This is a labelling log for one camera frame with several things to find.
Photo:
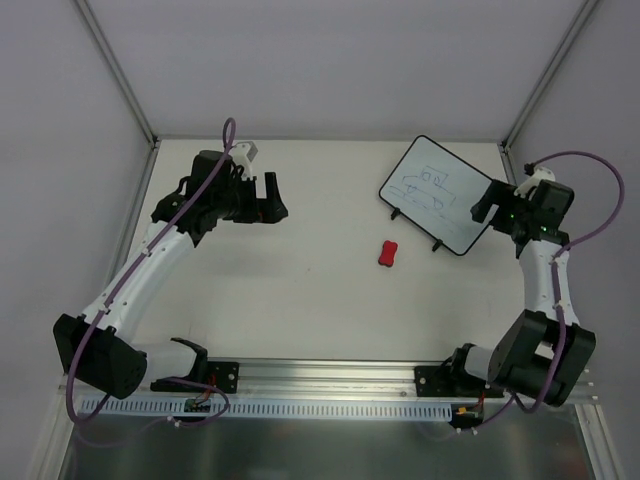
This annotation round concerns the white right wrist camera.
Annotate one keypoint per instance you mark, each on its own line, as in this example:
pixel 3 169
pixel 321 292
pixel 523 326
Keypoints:
pixel 535 175

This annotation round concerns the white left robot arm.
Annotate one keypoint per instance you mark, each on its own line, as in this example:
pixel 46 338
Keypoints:
pixel 97 347

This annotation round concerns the red bone-shaped eraser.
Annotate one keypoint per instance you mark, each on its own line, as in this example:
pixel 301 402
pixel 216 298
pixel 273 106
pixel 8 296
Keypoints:
pixel 388 253

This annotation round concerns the aluminium corner post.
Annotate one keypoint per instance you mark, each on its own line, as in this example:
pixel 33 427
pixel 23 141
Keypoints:
pixel 577 25
pixel 108 56

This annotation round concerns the aluminium mounting rail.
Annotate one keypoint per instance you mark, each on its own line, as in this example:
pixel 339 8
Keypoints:
pixel 332 380

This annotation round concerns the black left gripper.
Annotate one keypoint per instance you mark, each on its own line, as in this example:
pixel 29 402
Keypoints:
pixel 258 198

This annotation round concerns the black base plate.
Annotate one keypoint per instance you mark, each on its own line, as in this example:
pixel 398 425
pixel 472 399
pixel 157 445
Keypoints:
pixel 223 375
pixel 436 381

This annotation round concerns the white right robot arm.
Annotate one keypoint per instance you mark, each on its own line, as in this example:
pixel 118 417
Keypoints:
pixel 543 353

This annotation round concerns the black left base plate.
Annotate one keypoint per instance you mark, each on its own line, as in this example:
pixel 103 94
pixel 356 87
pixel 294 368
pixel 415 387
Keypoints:
pixel 223 375

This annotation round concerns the aluminium left corner post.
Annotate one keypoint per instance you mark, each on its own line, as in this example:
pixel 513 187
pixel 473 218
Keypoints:
pixel 108 56

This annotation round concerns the aluminium right corner post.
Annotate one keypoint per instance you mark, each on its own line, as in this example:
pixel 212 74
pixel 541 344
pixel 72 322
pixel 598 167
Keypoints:
pixel 577 25

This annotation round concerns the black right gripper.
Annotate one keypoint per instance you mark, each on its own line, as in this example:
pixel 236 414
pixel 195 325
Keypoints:
pixel 498 204

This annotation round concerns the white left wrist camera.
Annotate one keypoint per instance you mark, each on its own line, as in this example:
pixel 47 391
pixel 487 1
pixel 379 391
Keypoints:
pixel 243 154

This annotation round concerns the white slotted cable duct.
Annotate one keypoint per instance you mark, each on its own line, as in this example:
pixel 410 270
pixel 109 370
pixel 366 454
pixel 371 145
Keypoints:
pixel 153 405

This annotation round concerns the black-framed small whiteboard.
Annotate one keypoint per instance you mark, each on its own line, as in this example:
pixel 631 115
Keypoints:
pixel 435 190

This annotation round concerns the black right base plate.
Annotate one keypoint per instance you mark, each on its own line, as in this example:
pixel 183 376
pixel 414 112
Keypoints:
pixel 436 381

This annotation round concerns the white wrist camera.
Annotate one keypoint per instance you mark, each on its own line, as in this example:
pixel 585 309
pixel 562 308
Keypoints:
pixel 535 175
pixel 243 154

